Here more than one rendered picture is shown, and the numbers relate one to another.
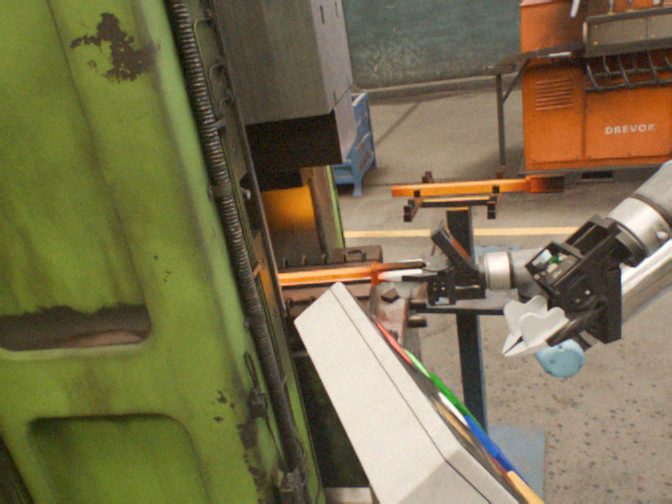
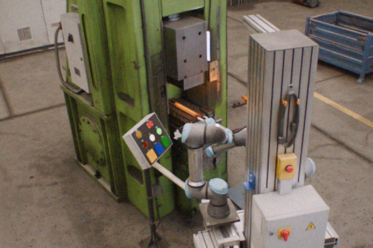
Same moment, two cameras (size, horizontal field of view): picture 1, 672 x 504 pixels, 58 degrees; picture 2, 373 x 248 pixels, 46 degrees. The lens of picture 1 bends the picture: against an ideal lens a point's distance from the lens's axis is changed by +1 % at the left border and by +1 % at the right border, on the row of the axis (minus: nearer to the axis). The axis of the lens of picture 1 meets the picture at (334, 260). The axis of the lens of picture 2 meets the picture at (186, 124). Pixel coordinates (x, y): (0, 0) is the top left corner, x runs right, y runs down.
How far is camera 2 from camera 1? 270 cm
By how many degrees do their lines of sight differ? 36
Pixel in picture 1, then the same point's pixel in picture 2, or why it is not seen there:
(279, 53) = (172, 66)
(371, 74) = not seen: outside the picture
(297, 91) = (174, 74)
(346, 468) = (180, 157)
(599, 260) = not seen: hidden behind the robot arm
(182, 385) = (136, 117)
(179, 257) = (137, 96)
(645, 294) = (223, 146)
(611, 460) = not seen: hidden behind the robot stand
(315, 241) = (205, 101)
